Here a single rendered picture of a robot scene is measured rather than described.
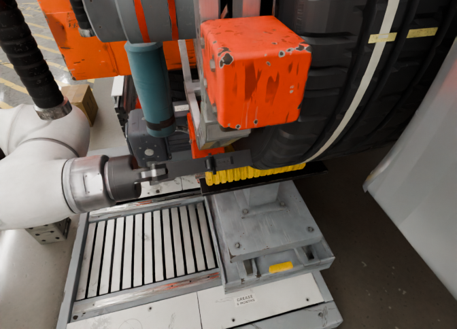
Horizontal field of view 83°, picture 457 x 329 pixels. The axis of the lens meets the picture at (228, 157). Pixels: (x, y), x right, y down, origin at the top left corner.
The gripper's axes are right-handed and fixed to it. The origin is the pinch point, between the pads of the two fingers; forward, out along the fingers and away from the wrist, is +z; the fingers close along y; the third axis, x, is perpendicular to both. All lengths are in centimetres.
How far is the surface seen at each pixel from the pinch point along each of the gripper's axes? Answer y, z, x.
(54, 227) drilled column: -63, -60, -14
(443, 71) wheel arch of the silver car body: 31.1, 9.3, 3.6
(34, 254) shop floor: -67, -71, -24
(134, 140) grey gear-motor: -49, -24, 12
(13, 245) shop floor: -71, -80, -19
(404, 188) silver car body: 26.5, 9.2, -4.7
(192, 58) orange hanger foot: -51, 1, 40
